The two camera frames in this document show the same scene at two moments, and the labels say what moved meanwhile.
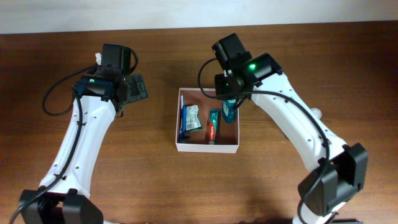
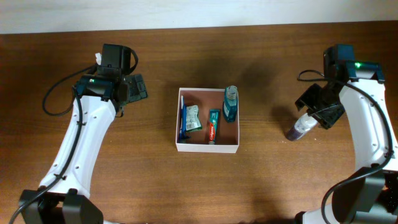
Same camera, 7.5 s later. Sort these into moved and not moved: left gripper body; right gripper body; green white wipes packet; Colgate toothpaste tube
Moved: right gripper body
Not moved: green white wipes packet; Colgate toothpaste tube; left gripper body
